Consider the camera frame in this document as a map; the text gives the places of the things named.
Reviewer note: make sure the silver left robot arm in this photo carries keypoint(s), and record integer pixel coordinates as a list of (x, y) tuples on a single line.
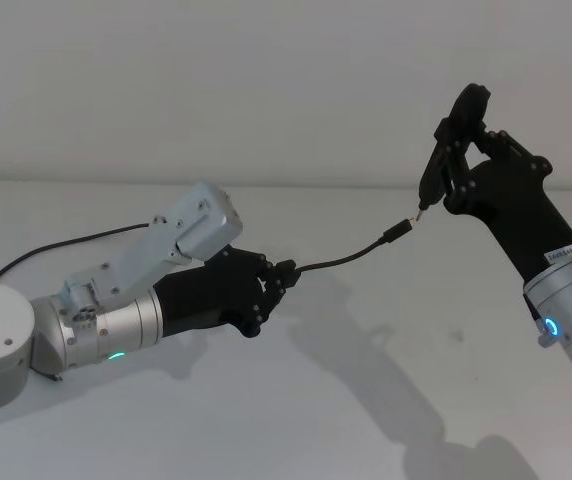
[(131, 320)]

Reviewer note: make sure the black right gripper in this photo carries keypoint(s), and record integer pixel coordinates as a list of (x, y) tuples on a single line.
[(516, 210)]

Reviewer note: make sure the white table cloth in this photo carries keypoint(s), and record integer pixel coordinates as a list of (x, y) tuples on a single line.
[(266, 425)]

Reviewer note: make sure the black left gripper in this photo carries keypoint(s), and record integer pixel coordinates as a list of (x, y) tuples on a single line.
[(201, 297)]

